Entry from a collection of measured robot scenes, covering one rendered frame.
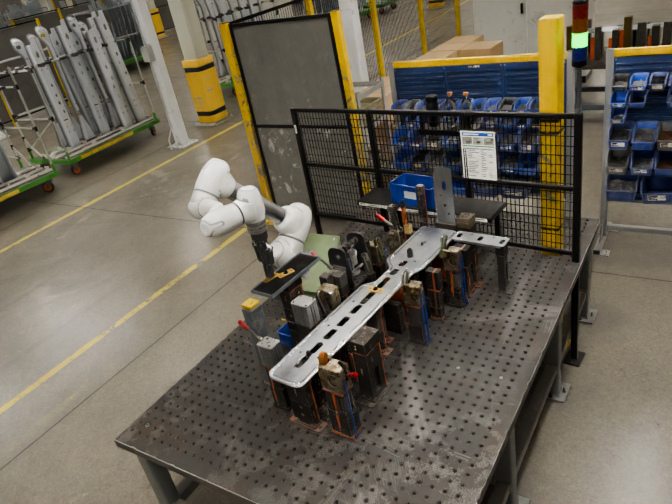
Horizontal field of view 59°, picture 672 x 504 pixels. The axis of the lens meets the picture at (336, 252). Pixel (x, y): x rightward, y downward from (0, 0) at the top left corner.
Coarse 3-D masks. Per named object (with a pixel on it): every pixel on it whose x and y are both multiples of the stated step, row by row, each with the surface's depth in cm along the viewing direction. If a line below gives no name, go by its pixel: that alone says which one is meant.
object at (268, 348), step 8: (264, 344) 253; (272, 344) 252; (280, 344) 254; (264, 352) 254; (272, 352) 251; (280, 352) 255; (264, 360) 257; (272, 360) 253; (272, 384) 264; (280, 384) 260; (272, 392) 267; (280, 392) 263; (280, 400) 266; (288, 400) 266; (280, 408) 269; (288, 408) 267
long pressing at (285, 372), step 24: (408, 240) 323; (432, 240) 319; (408, 264) 302; (360, 288) 290; (384, 288) 286; (336, 312) 275; (360, 312) 272; (312, 336) 262; (336, 336) 259; (288, 360) 251; (312, 360) 248; (288, 384) 238
